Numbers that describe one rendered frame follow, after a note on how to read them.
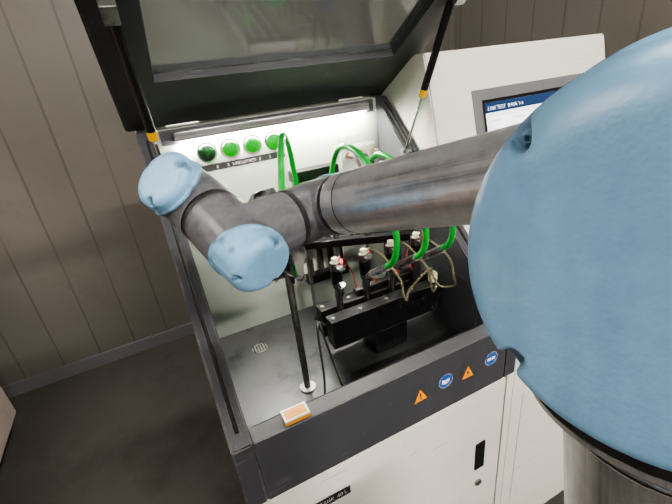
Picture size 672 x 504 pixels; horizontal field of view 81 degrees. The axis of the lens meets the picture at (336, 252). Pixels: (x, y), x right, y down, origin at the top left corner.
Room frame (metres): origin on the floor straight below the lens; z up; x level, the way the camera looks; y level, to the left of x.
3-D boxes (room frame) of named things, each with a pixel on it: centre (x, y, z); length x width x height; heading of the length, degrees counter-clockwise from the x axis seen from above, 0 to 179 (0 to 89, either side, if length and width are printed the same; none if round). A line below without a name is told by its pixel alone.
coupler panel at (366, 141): (1.20, -0.11, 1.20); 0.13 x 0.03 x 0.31; 113
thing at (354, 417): (0.64, -0.09, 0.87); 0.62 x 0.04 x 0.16; 113
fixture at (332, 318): (0.91, -0.10, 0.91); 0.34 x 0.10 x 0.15; 113
